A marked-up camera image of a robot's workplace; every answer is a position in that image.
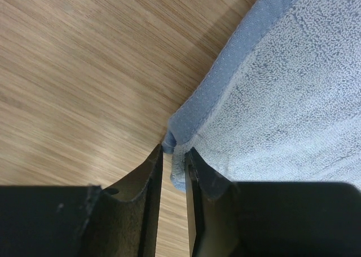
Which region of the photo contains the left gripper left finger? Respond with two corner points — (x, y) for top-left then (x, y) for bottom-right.
(1, 145), (163, 256)

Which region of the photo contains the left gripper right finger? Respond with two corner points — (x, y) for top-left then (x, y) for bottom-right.
(185, 149), (360, 256)

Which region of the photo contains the blue terry towel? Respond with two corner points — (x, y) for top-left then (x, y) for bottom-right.
(162, 0), (360, 190)

